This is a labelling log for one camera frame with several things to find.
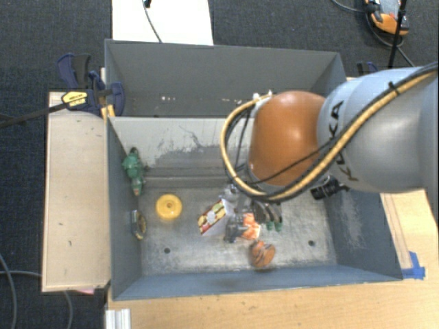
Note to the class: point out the black cylinder on white bracket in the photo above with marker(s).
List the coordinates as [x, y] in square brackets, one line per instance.
[324, 190]

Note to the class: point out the white red burger print box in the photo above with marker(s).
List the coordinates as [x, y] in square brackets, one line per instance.
[212, 219]

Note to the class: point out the orange and white packet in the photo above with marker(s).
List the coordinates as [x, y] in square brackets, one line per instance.
[253, 228]

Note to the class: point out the dark round tin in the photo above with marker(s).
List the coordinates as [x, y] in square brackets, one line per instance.
[138, 224]

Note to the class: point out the pale wood flat board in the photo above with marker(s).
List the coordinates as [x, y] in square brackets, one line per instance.
[77, 201]

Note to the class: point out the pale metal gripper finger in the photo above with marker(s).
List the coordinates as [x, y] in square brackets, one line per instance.
[232, 233]
[239, 218]

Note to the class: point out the green toy animal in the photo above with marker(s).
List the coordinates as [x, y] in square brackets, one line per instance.
[133, 166]

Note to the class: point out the orange ball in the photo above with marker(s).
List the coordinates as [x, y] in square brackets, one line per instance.
[262, 255]

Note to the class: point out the grey metal bin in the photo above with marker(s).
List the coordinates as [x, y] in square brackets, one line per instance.
[192, 249]

